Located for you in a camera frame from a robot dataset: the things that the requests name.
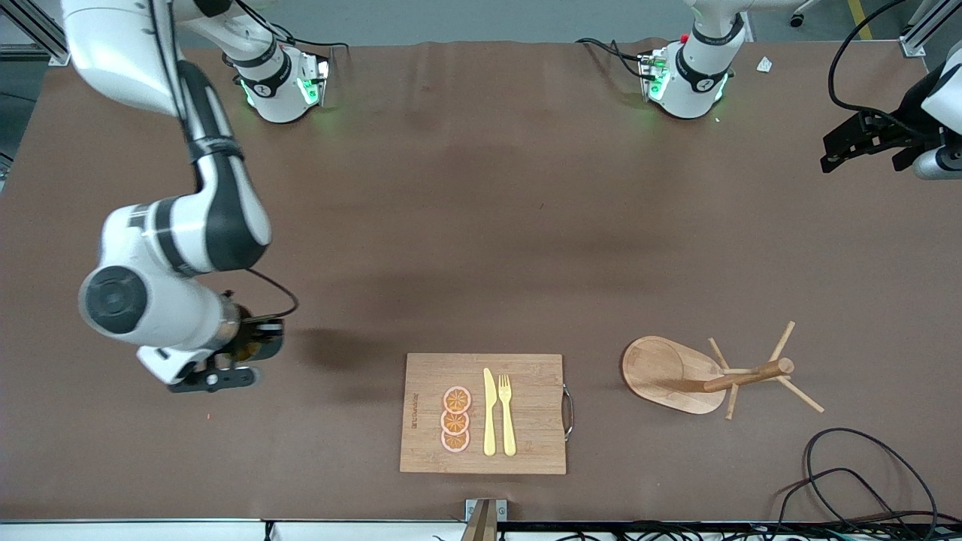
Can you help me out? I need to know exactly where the wooden cutting board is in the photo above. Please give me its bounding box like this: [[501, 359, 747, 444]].
[[399, 352, 576, 476]]

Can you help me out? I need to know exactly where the grey metal bracket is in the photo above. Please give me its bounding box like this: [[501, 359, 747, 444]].
[[460, 497, 509, 541]]

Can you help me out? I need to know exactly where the dark teal cup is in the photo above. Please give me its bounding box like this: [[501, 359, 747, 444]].
[[233, 331, 286, 364]]

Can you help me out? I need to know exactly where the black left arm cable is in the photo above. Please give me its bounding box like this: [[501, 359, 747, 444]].
[[576, 0, 915, 122]]

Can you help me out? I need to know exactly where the yellow plastic fork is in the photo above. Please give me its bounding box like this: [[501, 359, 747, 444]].
[[498, 374, 519, 458]]

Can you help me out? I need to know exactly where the yellow plastic knife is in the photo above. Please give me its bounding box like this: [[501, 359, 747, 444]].
[[483, 367, 498, 458]]

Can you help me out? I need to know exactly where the aluminium frame profile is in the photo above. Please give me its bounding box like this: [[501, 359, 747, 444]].
[[898, 0, 946, 59], [0, 0, 74, 68]]

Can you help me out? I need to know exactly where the wooden mug tree stand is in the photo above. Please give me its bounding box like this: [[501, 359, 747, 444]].
[[621, 321, 826, 422]]

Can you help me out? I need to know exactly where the black loose cable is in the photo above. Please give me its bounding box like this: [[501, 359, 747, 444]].
[[773, 467, 914, 541], [803, 428, 941, 541]]

